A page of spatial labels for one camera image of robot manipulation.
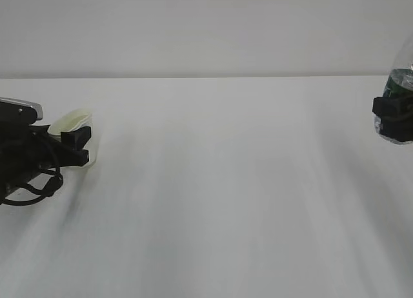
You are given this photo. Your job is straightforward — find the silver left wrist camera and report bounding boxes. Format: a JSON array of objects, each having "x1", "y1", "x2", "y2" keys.
[{"x1": 1, "y1": 97, "x2": 43, "y2": 125}]

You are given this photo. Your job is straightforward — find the clear green-label water bottle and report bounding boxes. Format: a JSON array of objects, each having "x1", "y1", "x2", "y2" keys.
[{"x1": 372, "y1": 35, "x2": 412, "y2": 144}]

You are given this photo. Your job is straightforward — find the white paper cup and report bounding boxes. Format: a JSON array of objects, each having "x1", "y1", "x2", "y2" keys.
[{"x1": 48, "y1": 108, "x2": 97, "y2": 168}]

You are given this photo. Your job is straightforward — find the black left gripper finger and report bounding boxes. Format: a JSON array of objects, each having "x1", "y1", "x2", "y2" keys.
[{"x1": 61, "y1": 126, "x2": 92, "y2": 166}]

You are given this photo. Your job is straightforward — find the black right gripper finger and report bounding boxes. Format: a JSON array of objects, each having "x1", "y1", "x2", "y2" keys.
[{"x1": 372, "y1": 96, "x2": 412, "y2": 143}]

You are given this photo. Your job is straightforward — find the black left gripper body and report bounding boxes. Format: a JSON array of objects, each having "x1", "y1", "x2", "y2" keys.
[{"x1": 1, "y1": 123, "x2": 68, "y2": 195}]

